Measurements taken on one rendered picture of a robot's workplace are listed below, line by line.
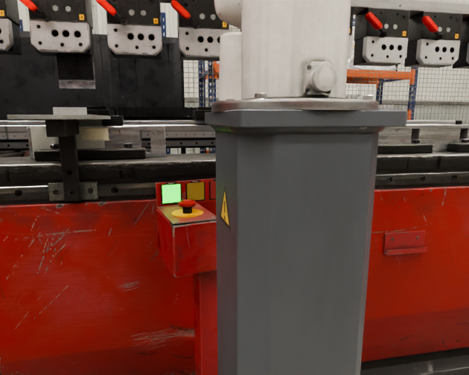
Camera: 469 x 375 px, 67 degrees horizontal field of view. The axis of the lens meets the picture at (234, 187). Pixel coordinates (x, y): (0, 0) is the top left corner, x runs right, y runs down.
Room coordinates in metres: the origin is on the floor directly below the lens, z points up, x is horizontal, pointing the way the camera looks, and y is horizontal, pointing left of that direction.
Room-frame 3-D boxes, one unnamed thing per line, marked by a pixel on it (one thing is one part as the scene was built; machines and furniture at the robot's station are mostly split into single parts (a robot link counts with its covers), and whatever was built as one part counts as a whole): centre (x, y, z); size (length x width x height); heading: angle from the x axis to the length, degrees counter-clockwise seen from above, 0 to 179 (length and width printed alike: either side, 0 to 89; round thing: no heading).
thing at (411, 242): (1.12, -0.57, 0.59); 0.15 x 0.02 x 0.07; 101
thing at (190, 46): (1.15, 0.10, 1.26); 0.15 x 0.09 x 0.17; 101
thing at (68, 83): (1.08, 0.46, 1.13); 0.10 x 0.02 x 0.10; 101
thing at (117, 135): (1.09, 0.41, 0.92); 0.39 x 0.06 x 0.10; 101
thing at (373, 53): (1.27, -0.49, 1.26); 0.15 x 0.09 x 0.17; 101
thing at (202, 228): (0.81, 0.07, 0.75); 0.20 x 0.16 x 0.18; 114
